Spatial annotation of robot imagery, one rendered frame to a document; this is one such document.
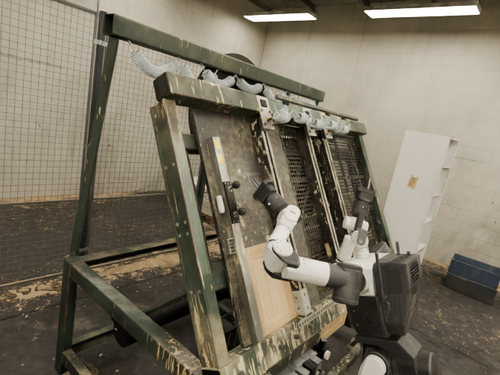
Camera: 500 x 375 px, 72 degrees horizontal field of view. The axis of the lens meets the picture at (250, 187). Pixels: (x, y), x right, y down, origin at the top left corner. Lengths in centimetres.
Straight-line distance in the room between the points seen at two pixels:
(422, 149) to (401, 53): 240
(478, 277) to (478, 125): 241
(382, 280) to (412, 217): 393
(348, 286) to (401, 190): 411
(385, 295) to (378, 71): 606
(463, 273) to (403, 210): 115
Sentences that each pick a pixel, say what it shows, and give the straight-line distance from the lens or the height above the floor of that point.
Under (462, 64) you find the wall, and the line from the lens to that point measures 688.
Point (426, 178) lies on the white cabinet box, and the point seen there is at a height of 146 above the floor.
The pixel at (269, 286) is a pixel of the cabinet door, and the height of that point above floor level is 106.
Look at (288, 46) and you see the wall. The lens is 842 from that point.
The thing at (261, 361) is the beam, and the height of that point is 85.
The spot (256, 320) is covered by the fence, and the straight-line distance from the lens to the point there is 164.
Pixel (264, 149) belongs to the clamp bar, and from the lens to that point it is 190.
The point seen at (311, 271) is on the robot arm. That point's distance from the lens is 132.
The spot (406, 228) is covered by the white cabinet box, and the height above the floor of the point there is 71.
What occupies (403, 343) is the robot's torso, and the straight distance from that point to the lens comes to 163.
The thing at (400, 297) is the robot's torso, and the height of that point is 129.
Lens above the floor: 185
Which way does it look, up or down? 12 degrees down
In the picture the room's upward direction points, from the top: 11 degrees clockwise
